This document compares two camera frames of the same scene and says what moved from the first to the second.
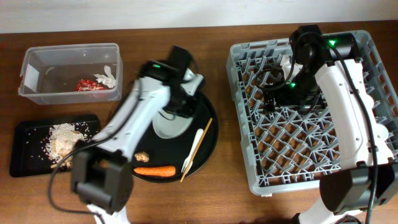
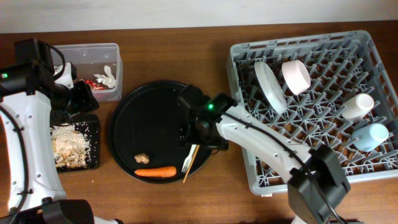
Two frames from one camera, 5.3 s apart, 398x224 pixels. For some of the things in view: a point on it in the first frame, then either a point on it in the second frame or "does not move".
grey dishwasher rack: [295, 150] does not move
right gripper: [282, 99] → [217, 140]
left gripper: [189, 113] → [88, 101]
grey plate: [170, 126] → [271, 87]
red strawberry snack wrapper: [86, 84] does not move
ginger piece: [143, 157] does not move
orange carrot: [170, 171] does not move
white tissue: [106, 78] does not move
